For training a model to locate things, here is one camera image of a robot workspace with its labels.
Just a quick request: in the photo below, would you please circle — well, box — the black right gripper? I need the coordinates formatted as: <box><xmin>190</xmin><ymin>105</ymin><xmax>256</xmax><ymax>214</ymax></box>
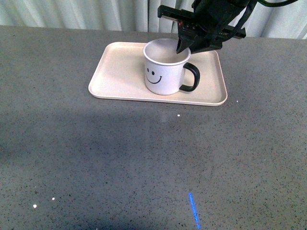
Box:
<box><xmin>157</xmin><ymin>0</ymin><xmax>246</xmax><ymax>54</ymax></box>

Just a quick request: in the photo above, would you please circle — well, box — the white smiley mug black handle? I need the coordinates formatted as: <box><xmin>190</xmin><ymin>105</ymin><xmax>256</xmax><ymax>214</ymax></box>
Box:
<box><xmin>143</xmin><ymin>38</ymin><xmax>200</xmax><ymax>95</ymax></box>

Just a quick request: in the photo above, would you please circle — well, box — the beige rectangular tray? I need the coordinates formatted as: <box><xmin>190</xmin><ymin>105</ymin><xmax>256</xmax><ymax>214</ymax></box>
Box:
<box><xmin>88</xmin><ymin>42</ymin><xmax>228</xmax><ymax>106</ymax></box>

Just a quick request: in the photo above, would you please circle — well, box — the white curtain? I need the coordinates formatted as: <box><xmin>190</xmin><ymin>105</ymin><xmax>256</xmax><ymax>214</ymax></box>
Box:
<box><xmin>0</xmin><ymin>0</ymin><xmax>307</xmax><ymax>39</ymax></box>

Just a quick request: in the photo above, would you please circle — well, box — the black cable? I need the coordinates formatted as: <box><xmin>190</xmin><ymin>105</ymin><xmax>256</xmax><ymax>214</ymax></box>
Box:
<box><xmin>230</xmin><ymin>0</ymin><xmax>298</xmax><ymax>36</ymax></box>

